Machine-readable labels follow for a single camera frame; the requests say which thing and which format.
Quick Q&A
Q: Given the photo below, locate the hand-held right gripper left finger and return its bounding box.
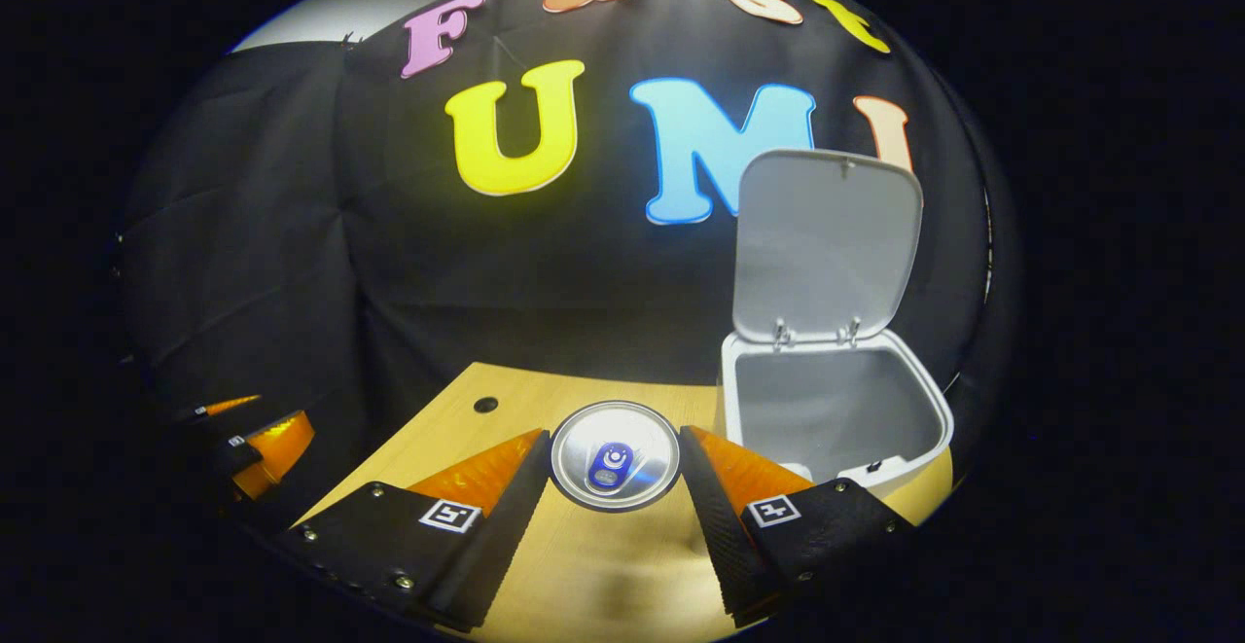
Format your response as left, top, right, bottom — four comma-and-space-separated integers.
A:
277, 427, 551, 629

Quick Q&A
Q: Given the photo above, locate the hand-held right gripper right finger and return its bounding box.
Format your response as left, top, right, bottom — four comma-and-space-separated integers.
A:
678, 424, 915, 625

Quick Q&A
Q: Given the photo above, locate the silver pop can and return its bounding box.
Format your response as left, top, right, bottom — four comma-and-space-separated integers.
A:
548, 400, 682, 513

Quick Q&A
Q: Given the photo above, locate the white desktop garbage bin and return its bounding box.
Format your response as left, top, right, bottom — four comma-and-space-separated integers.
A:
718, 147, 956, 500

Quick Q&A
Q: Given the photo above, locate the wooden desktop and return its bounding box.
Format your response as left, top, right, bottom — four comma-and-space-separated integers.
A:
292, 361, 954, 643

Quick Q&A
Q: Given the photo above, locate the black backdrop cloth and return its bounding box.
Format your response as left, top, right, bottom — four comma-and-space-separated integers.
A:
117, 0, 1003, 527

